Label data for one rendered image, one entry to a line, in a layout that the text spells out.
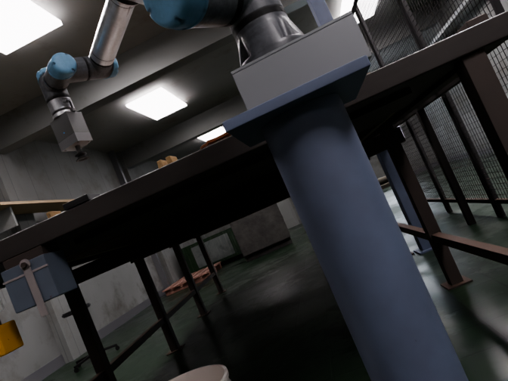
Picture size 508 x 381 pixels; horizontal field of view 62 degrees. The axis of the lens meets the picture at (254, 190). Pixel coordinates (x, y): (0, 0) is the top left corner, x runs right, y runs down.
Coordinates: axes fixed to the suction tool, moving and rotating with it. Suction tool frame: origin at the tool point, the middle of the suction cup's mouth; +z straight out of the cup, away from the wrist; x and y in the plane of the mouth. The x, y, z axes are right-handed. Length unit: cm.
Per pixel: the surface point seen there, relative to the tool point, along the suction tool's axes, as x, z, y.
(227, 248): -671, 79, 389
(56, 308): -229, 46, 361
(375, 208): 23, 47, -85
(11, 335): 29, 43, 21
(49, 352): -205, 88, 364
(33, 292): 28.4, 34.6, 5.9
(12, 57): -181, -193, 217
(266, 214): -571, 44, 225
